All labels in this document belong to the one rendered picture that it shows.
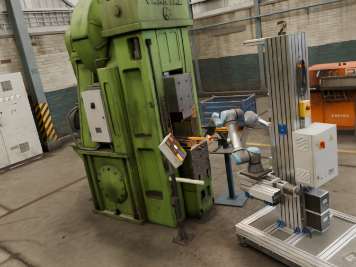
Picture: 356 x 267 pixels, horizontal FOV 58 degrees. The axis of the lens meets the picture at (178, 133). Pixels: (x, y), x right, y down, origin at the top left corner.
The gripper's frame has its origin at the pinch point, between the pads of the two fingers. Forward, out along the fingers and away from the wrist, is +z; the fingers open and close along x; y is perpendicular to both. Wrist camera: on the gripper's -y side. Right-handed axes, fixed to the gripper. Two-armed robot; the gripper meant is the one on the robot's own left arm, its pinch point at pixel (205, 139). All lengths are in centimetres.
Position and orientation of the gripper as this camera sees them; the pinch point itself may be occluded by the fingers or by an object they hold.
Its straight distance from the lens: 378.8
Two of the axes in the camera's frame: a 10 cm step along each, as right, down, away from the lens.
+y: 7.8, 4.9, -3.9
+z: -2.6, 8.2, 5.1
